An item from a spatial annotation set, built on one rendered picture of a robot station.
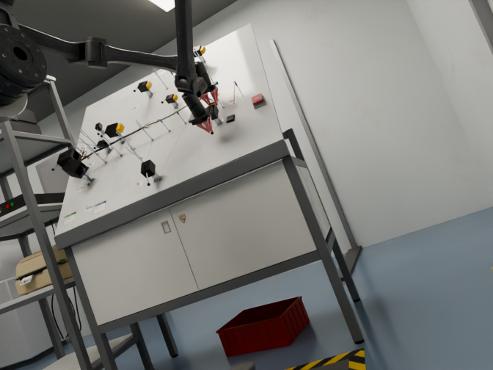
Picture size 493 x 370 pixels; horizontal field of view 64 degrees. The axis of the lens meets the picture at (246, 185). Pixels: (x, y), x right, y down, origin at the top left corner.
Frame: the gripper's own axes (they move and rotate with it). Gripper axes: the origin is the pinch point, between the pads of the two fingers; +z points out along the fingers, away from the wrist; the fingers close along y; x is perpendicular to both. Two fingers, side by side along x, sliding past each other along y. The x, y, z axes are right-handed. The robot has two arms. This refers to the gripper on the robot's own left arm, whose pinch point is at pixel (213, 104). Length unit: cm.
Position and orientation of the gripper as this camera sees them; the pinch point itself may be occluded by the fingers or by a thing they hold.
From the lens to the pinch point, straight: 187.7
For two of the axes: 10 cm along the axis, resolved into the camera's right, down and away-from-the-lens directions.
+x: -2.1, 4.7, -8.6
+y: -9.1, 2.2, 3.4
